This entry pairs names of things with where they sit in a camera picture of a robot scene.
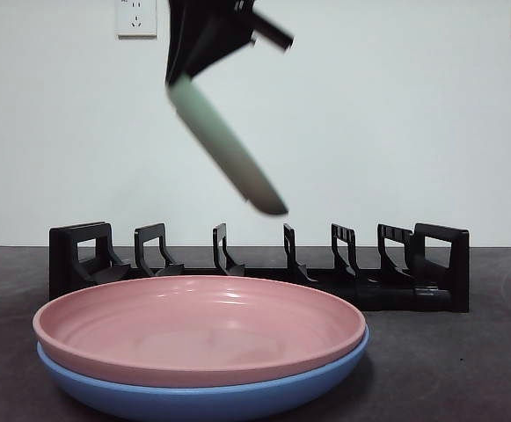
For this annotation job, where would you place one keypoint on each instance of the white wall socket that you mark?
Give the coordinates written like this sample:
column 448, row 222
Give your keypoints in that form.
column 136, row 19

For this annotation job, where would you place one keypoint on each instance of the pink round plate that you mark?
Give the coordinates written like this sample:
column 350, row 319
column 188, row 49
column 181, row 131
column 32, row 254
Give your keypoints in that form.
column 193, row 321

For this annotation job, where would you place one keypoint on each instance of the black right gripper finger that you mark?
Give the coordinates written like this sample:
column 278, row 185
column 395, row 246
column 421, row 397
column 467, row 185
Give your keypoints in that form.
column 220, row 44
column 180, row 39

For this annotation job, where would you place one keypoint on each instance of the black plastic dish rack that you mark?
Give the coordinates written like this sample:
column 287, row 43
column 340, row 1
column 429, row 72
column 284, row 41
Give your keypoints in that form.
column 456, row 272

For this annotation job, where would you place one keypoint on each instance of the blue round plate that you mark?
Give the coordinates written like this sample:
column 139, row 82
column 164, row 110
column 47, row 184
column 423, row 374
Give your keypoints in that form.
column 193, row 402

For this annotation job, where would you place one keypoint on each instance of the green round plate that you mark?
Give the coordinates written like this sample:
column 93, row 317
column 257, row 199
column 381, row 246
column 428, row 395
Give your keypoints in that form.
column 224, row 145

